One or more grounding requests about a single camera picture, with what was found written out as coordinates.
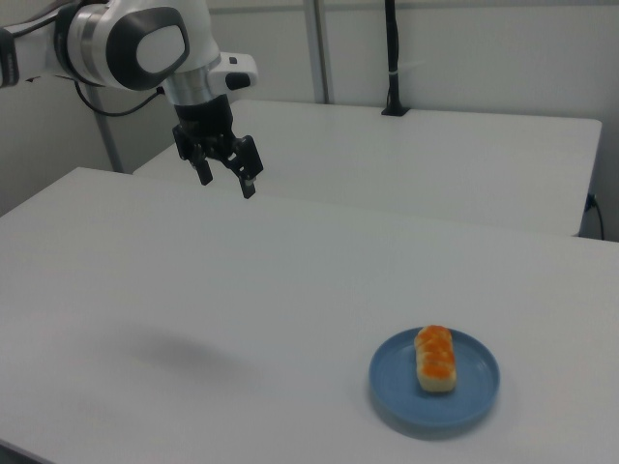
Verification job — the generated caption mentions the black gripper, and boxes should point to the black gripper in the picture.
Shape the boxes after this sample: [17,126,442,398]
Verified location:
[172,94,266,201]

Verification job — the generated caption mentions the bread with orange glaze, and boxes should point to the bread with orange glaze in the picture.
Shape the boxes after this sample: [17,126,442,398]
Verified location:
[414,325,458,394]

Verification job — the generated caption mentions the white side table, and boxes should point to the white side table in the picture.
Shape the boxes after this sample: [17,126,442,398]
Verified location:
[132,99,604,239]

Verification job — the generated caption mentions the blue round plate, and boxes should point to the blue round plate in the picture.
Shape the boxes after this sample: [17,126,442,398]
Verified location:
[368,327,501,429]

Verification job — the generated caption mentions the grey partition frame post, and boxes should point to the grey partition frame post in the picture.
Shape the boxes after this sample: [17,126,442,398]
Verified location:
[308,0,336,104]
[93,86,123,173]

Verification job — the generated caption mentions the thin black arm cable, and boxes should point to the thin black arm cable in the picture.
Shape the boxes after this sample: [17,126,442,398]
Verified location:
[72,79,165,119]

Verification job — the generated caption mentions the black clamp-on mount pole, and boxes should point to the black clamp-on mount pole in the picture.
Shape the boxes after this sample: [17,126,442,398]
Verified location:
[380,0,412,118]

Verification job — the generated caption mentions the black corrugated cable conduit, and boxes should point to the black corrugated cable conduit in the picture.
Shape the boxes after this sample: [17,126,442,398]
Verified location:
[0,27,21,90]

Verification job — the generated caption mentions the black power cable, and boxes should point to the black power cable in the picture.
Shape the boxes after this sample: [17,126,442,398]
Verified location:
[585,192,606,241]

